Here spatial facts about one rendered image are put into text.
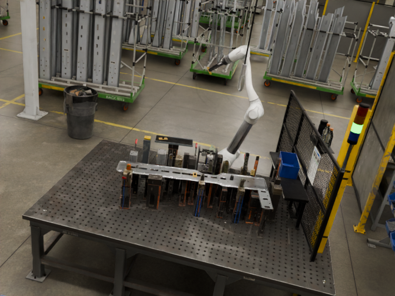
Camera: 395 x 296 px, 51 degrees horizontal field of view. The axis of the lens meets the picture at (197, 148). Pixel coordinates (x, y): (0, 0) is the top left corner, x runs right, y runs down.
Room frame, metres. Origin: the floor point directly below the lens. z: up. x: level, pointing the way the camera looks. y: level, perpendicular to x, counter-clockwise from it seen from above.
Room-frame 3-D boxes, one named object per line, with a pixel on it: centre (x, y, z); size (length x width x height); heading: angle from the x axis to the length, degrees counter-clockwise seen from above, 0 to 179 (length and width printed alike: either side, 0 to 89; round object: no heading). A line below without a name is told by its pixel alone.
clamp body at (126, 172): (3.07, 0.56, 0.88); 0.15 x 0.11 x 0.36; 3
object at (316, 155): (3.25, -1.04, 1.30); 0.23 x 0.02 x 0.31; 3
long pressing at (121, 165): (3.28, 0.00, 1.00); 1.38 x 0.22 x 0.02; 93
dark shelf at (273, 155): (3.54, -0.90, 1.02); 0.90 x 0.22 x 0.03; 3
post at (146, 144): (3.60, 0.49, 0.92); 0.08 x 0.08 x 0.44; 3
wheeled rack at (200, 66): (10.35, -0.15, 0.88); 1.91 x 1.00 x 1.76; 173
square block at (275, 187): (3.21, -0.76, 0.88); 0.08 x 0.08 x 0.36; 3
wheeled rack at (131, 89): (7.41, 2.20, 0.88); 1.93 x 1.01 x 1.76; 88
